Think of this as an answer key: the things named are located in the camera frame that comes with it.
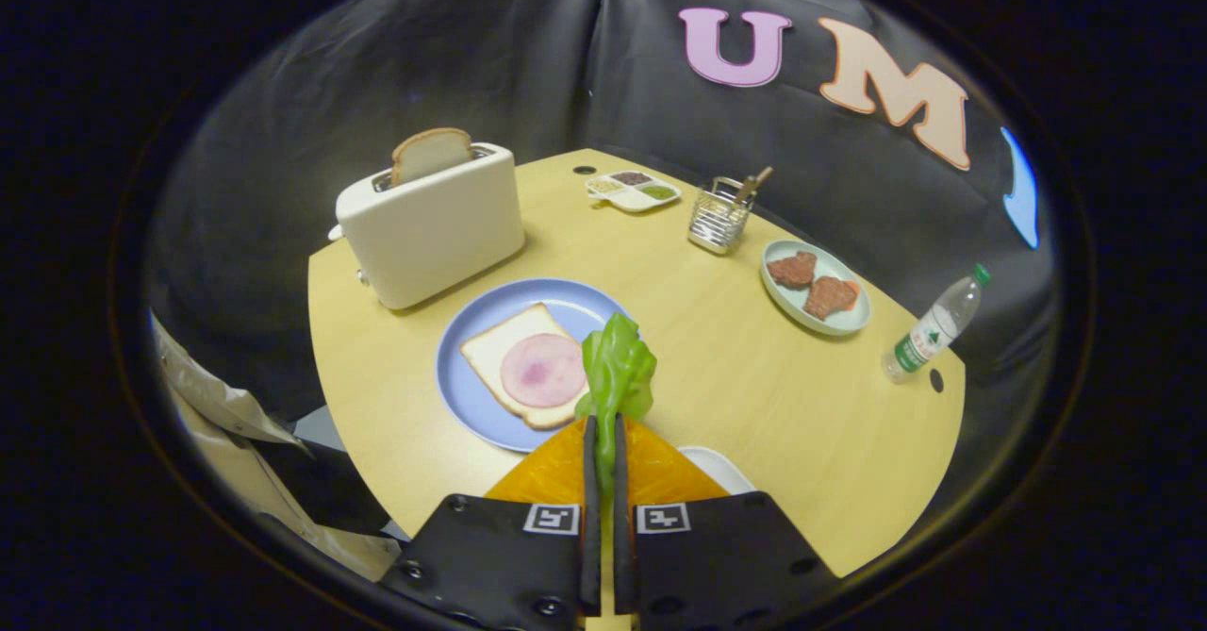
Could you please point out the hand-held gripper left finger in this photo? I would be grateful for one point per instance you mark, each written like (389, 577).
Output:
(590, 537)

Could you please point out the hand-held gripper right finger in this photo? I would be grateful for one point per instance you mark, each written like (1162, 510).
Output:
(622, 556)

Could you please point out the green lettuce leaf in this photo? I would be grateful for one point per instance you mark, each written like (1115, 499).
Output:
(618, 367)

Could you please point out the brown crust toast slice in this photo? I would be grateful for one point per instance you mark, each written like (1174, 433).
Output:
(429, 155)

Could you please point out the white square plate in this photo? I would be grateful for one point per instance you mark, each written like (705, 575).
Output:
(717, 471)

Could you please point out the pink ham slice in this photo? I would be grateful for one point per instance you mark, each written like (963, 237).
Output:
(542, 372)

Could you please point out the blue round plate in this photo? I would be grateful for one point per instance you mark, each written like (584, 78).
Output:
(471, 405)

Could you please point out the white bread slice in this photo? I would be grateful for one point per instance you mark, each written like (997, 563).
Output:
(500, 339)

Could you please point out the pale green plate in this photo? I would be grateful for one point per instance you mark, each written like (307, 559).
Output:
(783, 299)

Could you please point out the brown meat patty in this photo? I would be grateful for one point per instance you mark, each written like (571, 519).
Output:
(830, 297)
(792, 270)

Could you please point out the white divided seasoning tray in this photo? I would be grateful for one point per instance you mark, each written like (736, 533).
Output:
(622, 199)

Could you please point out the white toaster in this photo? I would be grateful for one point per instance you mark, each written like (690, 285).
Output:
(434, 235)

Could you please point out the clear plastic water bottle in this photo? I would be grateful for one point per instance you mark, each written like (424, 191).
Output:
(929, 334)

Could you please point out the wooden utensil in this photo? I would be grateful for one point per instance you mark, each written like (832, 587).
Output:
(757, 181)

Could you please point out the black backdrop cloth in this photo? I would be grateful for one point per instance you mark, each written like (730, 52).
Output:
(377, 74)

